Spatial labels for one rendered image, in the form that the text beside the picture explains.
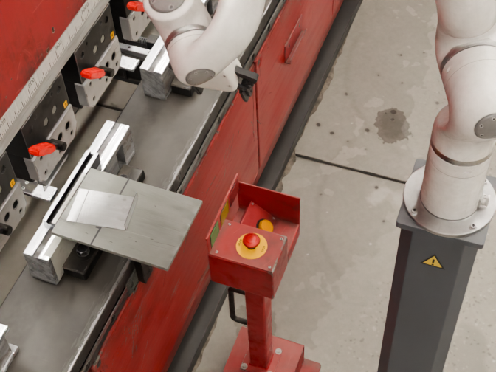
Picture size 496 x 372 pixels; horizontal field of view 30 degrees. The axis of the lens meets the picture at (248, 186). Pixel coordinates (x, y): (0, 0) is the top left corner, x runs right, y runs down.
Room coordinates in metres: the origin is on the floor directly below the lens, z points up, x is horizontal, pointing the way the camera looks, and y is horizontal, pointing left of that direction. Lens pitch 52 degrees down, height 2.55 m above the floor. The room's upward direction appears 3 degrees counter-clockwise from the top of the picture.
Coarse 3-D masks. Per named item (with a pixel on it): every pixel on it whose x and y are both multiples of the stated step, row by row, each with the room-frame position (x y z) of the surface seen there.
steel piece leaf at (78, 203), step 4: (80, 192) 1.20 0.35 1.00; (84, 192) 1.20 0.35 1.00; (76, 196) 1.19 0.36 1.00; (80, 196) 1.19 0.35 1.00; (84, 196) 1.19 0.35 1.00; (76, 200) 1.18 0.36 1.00; (80, 200) 1.18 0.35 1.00; (84, 200) 1.18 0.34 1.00; (76, 204) 1.17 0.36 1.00; (80, 204) 1.17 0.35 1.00; (72, 208) 1.16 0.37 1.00; (76, 208) 1.16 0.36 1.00; (80, 208) 1.16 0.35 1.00; (72, 212) 1.15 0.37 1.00; (76, 212) 1.15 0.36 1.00; (68, 216) 1.14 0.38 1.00; (72, 216) 1.14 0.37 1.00; (76, 216) 1.14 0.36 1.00; (68, 220) 1.13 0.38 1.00; (72, 220) 1.13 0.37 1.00; (76, 220) 1.13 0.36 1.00
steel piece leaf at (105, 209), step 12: (96, 192) 1.20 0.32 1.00; (84, 204) 1.17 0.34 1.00; (96, 204) 1.17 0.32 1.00; (108, 204) 1.17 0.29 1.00; (120, 204) 1.16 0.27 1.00; (132, 204) 1.15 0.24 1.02; (84, 216) 1.14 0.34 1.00; (96, 216) 1.14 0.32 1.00; (108, 216) 1.13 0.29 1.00; (120, 216) 1.13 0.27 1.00; (120, 228) 1.10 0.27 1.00
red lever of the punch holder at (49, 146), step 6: (36, 144) 1.08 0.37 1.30; (42, 144) 1.09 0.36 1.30; (48, 144) 1.09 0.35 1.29; (54, 144) 1.11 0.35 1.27; (60, 144) 1.11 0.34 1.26; (66, 144) 1.12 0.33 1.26; (30, 150) 1.06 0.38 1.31; (36, 150) 1.06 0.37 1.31; (42, 150) 1.06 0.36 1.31; (48, 150) 1.08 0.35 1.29; (54, 150) 1.09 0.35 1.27; (60, 150) 1.11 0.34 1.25
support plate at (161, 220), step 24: (144, 192) 1.19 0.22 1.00; (168, 192) 1.19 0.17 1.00; (144, 216) 1.13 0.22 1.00; (168, 216) 1.13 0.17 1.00; (192, 216) 1.12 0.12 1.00; (72, 240) 1.09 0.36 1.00; (96, 240) 1.08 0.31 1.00; (120, 240) 1.08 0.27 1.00; (144, 240) 1.07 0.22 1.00; (168, 240) 1.07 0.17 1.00; (168, 264) 1.01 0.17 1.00
